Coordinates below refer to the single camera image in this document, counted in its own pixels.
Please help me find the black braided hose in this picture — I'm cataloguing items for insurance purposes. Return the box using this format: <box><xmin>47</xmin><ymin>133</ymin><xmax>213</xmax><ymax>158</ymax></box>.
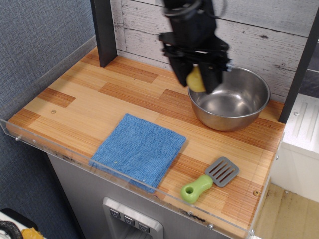
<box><xmin>0</xmin><ymin>219</ymin><xmax>25</xmax><ymax>239</ymax></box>

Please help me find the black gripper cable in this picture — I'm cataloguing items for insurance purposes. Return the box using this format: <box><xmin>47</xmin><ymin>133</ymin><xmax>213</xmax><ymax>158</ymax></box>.
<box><xmin>163</xmin><ymin>0</ymin><xmax>228</xmax><ymax>19</ymax></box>

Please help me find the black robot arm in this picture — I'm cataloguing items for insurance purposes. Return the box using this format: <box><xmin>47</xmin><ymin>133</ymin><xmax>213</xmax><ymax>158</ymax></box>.
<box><xmin>159</xmin><ymin>0</ymin><xmax>232</xmax><ymax>94</ymax></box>

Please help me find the grey toy fridge cabinet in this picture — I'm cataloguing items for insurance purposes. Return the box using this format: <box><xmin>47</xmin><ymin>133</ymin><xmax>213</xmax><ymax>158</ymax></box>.
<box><xmin>48</xmin><ymin>155</ymin><xmax>227</xmax><ymax>239</ymax></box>

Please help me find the dark left vertical post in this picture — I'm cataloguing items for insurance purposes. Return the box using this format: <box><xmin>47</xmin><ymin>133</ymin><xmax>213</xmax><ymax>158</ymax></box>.
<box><xmin>90</xmin><ymin>0</ymin><xmax>117</xmax><ymax>67</ymax></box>

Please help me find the yellow object at corner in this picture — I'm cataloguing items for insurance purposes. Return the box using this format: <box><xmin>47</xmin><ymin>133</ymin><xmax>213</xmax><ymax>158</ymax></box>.
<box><xmin>21</xmin><ymin>228</ymin><xmax>45</xmax><ymax>239</ymax></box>

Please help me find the dark right vertical post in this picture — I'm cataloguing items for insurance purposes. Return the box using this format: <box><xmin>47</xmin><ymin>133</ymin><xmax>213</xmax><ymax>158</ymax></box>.
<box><xmin>278</xmin><ymin>9</ymin><xmax>319</xmax><ymax>123</ymax></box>

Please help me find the clear acrylic guard rail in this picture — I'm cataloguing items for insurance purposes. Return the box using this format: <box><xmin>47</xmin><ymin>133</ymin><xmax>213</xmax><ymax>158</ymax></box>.
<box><xmin>0</xmin><ymin>33</ymin><xmax>283</xmax><ymax>237</ymax></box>

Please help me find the dark vertical post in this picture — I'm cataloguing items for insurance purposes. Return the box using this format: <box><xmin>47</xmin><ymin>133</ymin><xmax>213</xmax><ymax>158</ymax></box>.
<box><xmin>90</xmin><ymin>0</ymin><xmax>117</xmax><ymax>67</ymax></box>
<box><xmin>278</xmin><ymin>9</ymin><xmax>319</xmax><ymax>123</ymax></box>

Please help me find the stainless steel bowl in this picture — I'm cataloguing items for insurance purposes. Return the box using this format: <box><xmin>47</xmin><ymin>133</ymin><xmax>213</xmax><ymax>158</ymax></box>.
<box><xmin>188</xmin><ymin>67</ymin><xmax>271</xmax><ymax>131</ymax></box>

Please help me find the yellow potato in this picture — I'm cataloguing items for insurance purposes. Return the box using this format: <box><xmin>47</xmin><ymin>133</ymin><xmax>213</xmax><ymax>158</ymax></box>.
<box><xmin>186</xmin><ymin>66</ymin><xmax>206</xmax><ymax>92</ymax></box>

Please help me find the blue folded rag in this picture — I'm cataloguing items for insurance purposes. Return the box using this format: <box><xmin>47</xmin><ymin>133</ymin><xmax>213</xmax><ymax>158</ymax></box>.
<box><xmin>89</xmin><ymin>114</ymin><xmax>186</xmax><ymax>193</ymax></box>

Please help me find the white toy sink counter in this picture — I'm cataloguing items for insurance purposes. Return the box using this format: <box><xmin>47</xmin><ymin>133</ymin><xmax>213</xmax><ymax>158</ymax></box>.
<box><xmin>270</xmin><ymin>94</ymin><xmax>319</xmax><ymax>202</ymax></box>

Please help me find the green handled grey spatula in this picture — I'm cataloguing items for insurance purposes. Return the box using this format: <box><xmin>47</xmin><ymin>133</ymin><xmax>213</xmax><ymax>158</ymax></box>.
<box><xmin>180</xmin><ymin>156</ymin><xmax>240</xmax><ymax>204</ymax></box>

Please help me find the silver dispenser button panel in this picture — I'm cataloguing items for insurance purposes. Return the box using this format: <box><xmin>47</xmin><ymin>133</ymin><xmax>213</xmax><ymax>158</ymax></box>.
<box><xmin>102</xmin><ymin>197</ymin><xmax>164</xmax><ymax>239</ymax></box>

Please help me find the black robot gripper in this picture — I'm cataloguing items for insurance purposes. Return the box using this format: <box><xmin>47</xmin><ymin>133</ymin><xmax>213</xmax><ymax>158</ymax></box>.
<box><xmin>159</xmin><ymin>0</ymin><xmax>233</xmax><ymax>94</ymax></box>

